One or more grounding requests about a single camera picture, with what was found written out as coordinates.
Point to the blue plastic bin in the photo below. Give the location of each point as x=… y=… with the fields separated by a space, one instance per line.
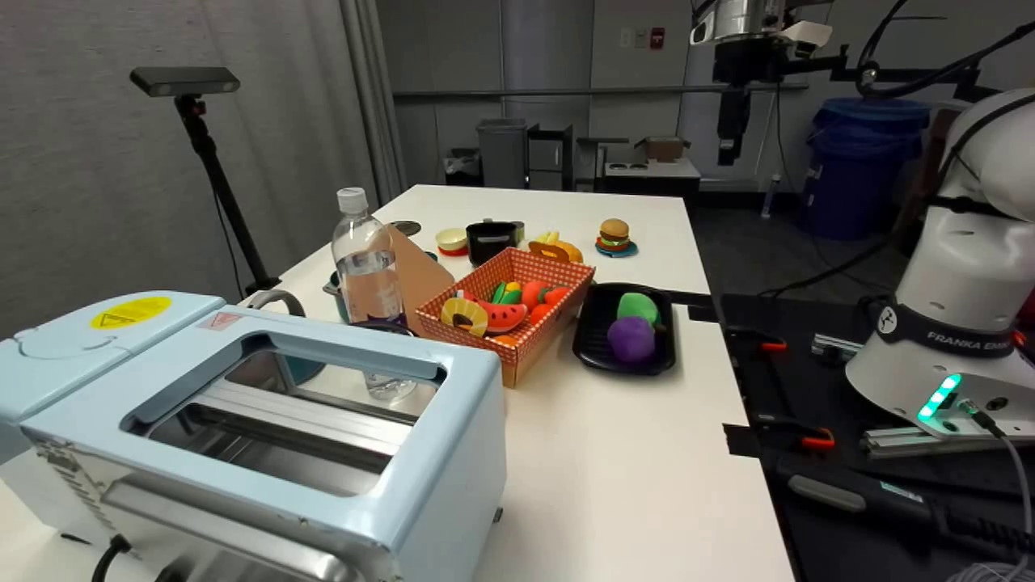
x=862 y=173

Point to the cream bowl with red rim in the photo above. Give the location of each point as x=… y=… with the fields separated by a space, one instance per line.
x=454 y=240

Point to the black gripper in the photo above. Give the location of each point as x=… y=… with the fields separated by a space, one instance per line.
x=746 y=61

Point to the clear water bottle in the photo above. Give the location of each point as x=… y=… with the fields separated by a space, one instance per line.
x=367 y=268

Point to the grey cabinet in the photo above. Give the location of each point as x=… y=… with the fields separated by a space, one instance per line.
x=502 y=151

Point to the blue round plate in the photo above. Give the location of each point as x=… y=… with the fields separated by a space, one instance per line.
x=631 y=249

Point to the black pot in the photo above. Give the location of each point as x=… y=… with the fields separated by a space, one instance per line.
x=493 y=248

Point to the small green plush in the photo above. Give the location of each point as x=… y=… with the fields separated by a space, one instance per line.
x=507 y=291

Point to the yellow green fruit plush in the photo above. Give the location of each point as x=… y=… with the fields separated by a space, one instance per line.
x=465 y=315

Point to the brown cardboard carton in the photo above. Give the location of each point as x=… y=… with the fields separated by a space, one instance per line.
x=660 y=151

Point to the white background table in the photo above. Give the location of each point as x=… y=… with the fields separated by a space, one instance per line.
x=652 y=173

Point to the black plastic tray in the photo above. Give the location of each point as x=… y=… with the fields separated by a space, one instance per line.
x=593 y=337

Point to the orange checkered cardboard box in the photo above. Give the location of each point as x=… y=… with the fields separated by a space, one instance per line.
x=550 y=323

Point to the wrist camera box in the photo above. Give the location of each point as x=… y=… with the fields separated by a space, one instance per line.
x=808 y=33

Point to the purple plush toy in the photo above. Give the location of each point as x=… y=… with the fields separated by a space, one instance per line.
x=631 y=341

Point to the watermelon slice plush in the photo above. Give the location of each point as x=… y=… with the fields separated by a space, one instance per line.
x=507 y=318

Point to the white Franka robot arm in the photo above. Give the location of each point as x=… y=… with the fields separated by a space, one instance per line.
x=971 y=261

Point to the orange fruit plush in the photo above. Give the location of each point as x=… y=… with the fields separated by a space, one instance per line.
x=532 y=291

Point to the light blue toaster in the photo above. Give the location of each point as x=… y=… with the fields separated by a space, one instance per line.
x=454 y=452

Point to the burger plush toy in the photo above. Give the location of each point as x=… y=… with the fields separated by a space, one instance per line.
x=612 y=230

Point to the green plush toy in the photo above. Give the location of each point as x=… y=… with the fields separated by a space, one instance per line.
x=637 y=308

